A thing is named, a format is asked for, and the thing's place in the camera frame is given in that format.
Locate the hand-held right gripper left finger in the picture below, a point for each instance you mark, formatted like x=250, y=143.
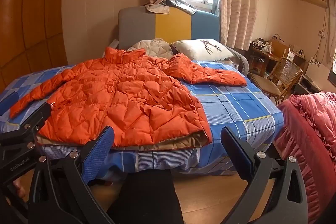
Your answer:
x=97, y=154

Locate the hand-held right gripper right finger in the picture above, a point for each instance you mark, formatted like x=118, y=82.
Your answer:
x=240, y=158

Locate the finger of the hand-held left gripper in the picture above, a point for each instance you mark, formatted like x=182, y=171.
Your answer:
x=34, y=121
x=9, y=103

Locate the orange quilted down jacket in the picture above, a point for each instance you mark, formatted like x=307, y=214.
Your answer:
x=126, y=98

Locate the bed with blue plaid sheet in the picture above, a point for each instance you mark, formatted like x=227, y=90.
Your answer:
x=231, y=108

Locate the person's black trouser leg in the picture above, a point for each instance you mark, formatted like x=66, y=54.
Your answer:
x=149, y=197

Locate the pink ruffled quilt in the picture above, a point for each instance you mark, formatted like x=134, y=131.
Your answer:
x=309, y=129

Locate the wooden wardrobe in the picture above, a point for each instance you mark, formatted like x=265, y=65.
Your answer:
x=29, y=19

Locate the wooden rattan chair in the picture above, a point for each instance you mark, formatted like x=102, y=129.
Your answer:
x=286, y=73

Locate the cluttered wooden desk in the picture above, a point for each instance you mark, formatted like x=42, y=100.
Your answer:
x=265, y=54

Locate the white leaf print board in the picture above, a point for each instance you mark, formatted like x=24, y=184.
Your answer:
x=317, y=73

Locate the white pillow with deer print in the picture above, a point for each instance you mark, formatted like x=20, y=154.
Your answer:
x=202, y=49

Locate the beige quilted blanket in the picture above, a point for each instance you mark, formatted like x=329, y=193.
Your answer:
x=155, y=47

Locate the grey yellow blue headboard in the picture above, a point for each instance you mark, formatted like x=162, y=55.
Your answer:
x=136, y=27

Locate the grey padded bed rail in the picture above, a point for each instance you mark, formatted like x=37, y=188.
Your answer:
x=242, y=61

